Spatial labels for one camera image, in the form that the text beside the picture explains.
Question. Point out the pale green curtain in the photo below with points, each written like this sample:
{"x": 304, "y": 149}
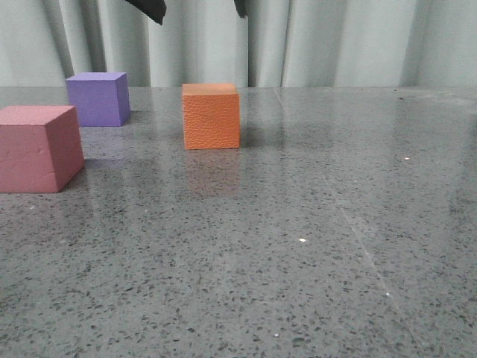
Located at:
{"x": 278, "y": 43}

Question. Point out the red foam cube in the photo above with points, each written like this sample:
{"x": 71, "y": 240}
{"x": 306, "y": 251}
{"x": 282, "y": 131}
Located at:
{"x": 41, "y": 148}

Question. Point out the purple foam cube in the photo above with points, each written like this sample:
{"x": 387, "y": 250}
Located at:
{"x": 101, "y": 98}

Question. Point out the orange foam cube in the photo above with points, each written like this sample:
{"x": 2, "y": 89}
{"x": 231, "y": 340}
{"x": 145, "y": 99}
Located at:
{"x": 211, "y": 116}

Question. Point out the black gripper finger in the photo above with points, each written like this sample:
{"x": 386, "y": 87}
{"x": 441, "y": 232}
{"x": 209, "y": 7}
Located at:
{"x": 241, "y": 8}
{"x": 153, "y": 9}

